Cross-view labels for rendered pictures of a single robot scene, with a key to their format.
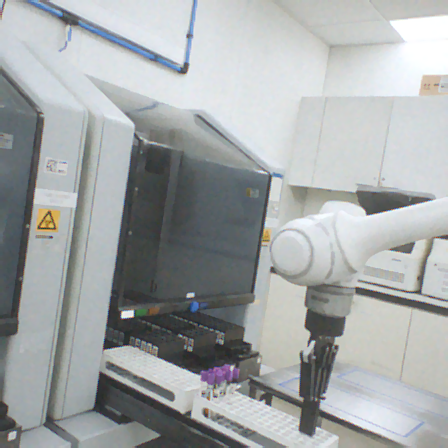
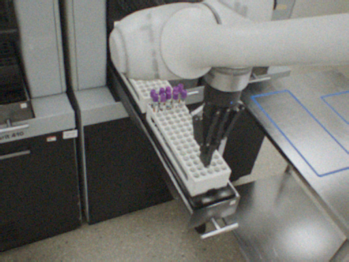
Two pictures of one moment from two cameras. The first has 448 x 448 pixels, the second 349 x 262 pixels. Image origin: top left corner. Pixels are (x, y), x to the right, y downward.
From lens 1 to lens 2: 57 cm
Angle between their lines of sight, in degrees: 44
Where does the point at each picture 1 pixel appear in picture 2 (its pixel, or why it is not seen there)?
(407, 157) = not seen: outside the picture
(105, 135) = not seen: outside the picture
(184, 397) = (143, 102)
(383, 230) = (201, 50)
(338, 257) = (161, 65)
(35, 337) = (40, 39)
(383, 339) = not seen: outside the picture
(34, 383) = (49, 68)
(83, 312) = (80, 21)
